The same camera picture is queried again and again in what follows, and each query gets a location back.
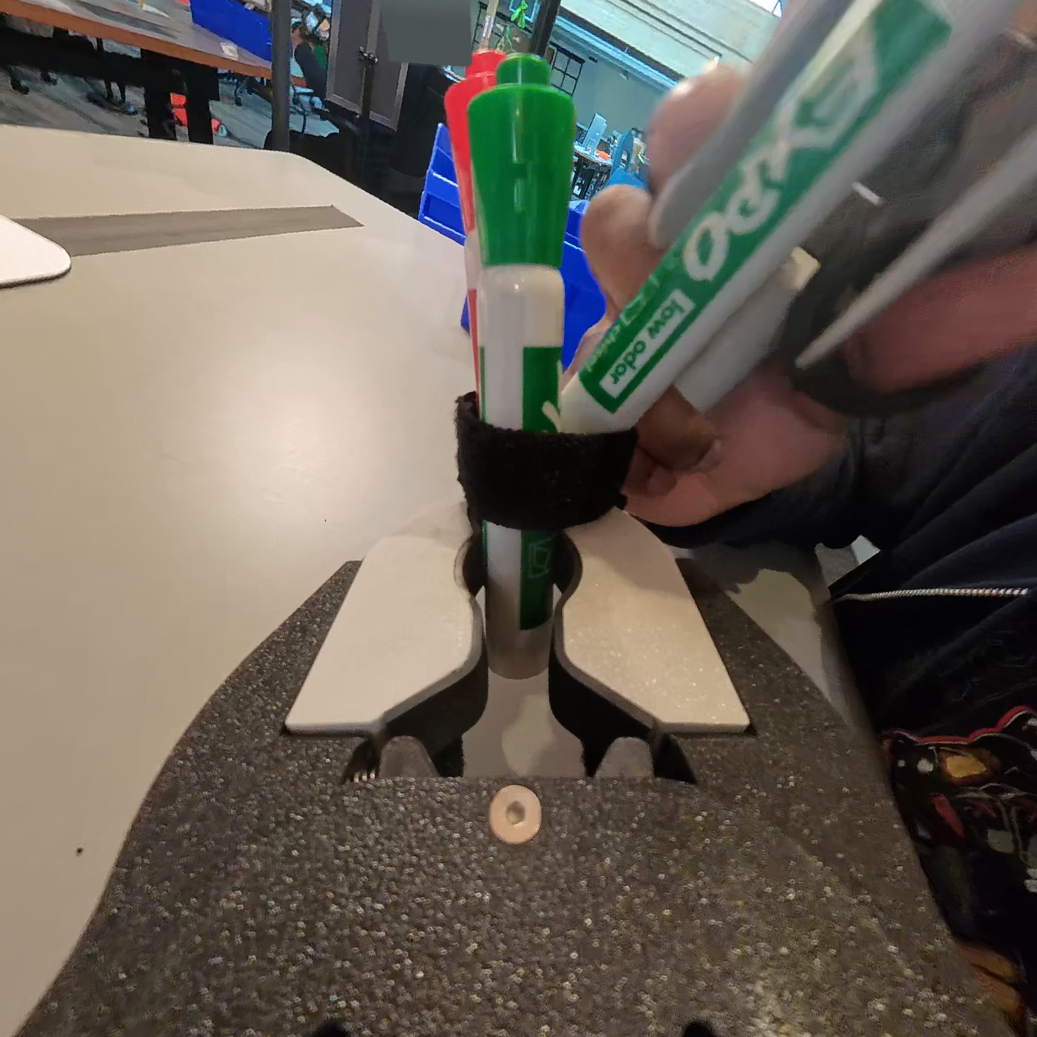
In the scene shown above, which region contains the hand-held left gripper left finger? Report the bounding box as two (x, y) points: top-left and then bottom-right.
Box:
(284, 535), (489, 738)

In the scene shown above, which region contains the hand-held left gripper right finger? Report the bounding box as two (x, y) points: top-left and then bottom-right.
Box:
(551, 511), (753, 738)

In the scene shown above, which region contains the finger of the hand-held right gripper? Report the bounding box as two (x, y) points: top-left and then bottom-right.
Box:
(645, 1), (870, 247)
(671, 159), (1037, 416)

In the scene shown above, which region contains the green marker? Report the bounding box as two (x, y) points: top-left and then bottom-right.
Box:
(467, 54), (578, 680)
(558, 1), (960, 437)

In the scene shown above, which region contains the black velcro strap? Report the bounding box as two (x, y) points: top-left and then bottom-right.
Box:
(454, 393), (638, 534)

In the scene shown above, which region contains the red marker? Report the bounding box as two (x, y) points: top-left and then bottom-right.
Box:
(445, 49), (508, 400)

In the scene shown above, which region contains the person's right hand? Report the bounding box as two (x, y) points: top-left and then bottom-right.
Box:
(560, 65), (1037, 529)

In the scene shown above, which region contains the black table mat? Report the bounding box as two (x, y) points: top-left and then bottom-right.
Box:
(14, 205), (367, 259)

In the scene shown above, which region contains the small blue bin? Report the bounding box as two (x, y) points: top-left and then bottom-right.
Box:
(190, 1), (277, 59)

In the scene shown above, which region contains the wooden work table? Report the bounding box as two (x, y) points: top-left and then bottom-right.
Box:
(1, 1), (309, 147)

